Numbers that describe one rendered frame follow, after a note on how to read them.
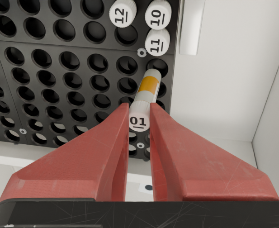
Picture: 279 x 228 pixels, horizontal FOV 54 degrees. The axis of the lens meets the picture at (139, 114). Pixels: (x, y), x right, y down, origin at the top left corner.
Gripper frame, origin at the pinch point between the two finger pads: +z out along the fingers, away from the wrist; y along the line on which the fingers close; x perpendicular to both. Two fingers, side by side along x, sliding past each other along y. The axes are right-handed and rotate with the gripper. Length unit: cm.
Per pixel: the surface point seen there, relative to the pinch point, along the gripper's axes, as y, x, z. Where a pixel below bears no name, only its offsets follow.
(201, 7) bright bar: -4.2, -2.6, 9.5
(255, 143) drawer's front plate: -10.8, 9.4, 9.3
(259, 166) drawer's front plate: -10.3, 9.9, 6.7
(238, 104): -8.7, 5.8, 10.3
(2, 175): 19.7, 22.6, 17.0
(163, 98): -1.5, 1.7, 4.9
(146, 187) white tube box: -1.0, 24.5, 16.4
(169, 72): -1.8, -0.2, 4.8
